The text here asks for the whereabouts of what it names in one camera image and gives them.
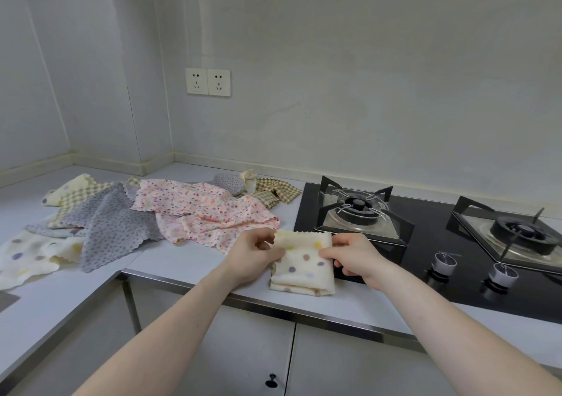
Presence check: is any person's right hand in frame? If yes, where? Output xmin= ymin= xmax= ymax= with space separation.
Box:
xmin=318 ymin=233 xmax=392 ymax=289

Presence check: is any person's left hand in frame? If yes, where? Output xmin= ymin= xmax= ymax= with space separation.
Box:
xmin=225 ymin=227 xmax=287 ymax=288

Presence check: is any cream dotted cloth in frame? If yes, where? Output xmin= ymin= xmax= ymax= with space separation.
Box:
xmin=269 ymin=229 xmax=337 ymax=298
xmin=0 ymin=229 xmax=87 ymax=291

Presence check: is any person's left forearm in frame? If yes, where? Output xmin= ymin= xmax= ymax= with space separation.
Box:
xmin=72 ymin=265 xmax=241 ymax=396

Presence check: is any person's right forearm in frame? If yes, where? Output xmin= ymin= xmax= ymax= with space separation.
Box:
xmin=364 ymin=265 xmax=562 ymax=396

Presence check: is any black gas burner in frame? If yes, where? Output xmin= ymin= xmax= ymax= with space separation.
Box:
xmin=489 ymin=216 xmax=559 ymax=256
xmin=342 ymin=197 xmax=375 ymax=215

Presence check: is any green checked cloth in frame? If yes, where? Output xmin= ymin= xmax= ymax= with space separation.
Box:
xmin=249 ymin=177 xmax=304 ymax=211

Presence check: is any black pan support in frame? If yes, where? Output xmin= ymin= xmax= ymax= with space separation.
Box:
xmin=445 ymin=195 xmax=562 ymax=276
xmin=315 ymin=175 xmax=416 ymax=248

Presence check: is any small cream scalloped cloth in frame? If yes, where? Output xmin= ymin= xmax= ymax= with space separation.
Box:
xmin=240 ymin=169 xmax=258 ymax=195

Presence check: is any pink floral cloth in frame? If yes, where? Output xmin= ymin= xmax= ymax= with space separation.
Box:
xmin=131 ymin=179 xmax=281 ymax=254

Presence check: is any small grey dotted cloth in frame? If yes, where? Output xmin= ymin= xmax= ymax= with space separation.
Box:
xmin=213 ymin=172 xmax=246 ymax=197

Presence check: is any grey cabinet door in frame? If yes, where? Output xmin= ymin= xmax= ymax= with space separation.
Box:
xmin=8 ymin=279 xmax=138 ymax=396
xmin=131 ymin=277 xmax=297 ymax=396
xmin=285 ymin=321 xmax=445 ymax=396

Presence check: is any black glass gas hob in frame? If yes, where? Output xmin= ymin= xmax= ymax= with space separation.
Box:
xmin=293 ymin=182 xmax=562 ymax=325

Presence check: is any silver hob knob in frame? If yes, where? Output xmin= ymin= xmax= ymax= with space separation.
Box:
xmin=428 ymin=252 xmax=456 ymax=279
xmin=486 ymin=262 xmax=520 ymax=292

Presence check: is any large grey dotted cloth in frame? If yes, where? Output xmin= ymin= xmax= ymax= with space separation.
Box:
xmin=64 ymin=182 xmax=166 ymax=274

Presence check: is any beige checked cloth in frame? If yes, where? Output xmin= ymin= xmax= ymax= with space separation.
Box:
xmin=47 ymin=177 xmax=141 ymax=229

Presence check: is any flat grey dotted cloth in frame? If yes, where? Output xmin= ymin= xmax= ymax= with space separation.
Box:
xmin=24 ymin=219 xmax=88 ymax=239

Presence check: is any unfolded cream dotted cloth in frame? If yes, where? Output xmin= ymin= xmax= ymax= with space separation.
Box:
xmin=0 ymin=229 xmax=87 ymax=291

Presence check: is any white wall socket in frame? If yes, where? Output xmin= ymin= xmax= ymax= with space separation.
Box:
xmin=185 ymin=67 xmax=209 ymax=96
xmin=207 ymin=69 xmax=232 ymax=98

